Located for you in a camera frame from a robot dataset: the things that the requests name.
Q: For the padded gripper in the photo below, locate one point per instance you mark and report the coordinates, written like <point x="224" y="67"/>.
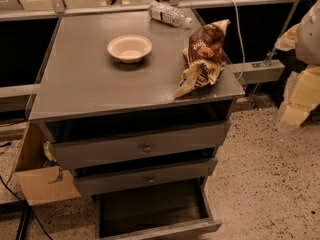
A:
<point x="309" y="39"/>

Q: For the grey bottom drawer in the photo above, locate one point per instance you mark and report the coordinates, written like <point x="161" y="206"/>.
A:
<point x="168" y="211"/>

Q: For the grey drawer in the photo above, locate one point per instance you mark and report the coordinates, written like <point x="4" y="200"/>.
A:
<point x="86" y="153"/>
<point x="168" y="211"/>
<point x="106" y="183"/>

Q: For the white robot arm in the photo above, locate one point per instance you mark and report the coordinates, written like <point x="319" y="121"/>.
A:
<point x="304" y="38"/>

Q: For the grey drawer cabinet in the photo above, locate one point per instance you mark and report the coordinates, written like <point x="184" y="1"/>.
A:
<point x="85" y="93"/>

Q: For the grey middle drawer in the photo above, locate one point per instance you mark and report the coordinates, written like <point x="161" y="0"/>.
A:
<point x="106" y="183"/>

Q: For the grey top drawer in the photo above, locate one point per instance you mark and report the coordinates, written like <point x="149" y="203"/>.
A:
<point x="86" y="153"/>

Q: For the yellow snack bag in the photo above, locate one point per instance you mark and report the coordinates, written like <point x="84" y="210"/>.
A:
<point x="200" y="73"/>

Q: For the brown chip bag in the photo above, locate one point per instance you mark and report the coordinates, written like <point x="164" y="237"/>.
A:
<point x="207" y="42"/>

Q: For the clear plastic water bottle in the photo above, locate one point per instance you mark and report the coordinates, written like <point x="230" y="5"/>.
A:
<point x="168" y="14"/>

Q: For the white paper bowl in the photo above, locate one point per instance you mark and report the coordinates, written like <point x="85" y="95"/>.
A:
<point x="129" y="48"/>

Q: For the green snack packet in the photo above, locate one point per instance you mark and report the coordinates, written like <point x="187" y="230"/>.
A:
<point x="47" y="152"/>

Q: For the cardboard box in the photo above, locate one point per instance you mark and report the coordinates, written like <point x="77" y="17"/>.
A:
<point x="40" y="184"/>

